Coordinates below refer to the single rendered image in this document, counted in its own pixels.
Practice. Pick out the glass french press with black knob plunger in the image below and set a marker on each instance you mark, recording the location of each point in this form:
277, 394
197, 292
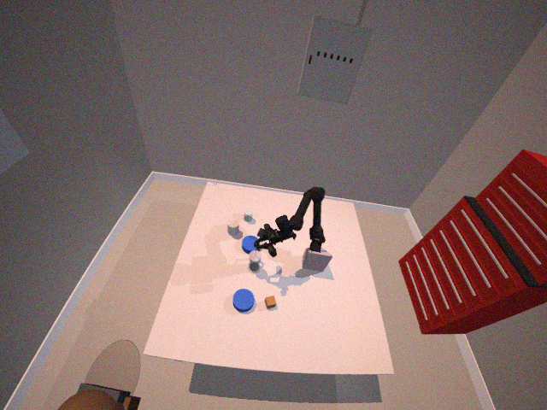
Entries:
254, 260

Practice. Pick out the brown cube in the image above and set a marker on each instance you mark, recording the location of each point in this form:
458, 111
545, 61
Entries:
270, 302

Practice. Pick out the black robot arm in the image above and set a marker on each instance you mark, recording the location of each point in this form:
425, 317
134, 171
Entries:
295, 223

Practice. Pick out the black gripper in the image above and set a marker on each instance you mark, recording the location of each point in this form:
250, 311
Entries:
269, 246

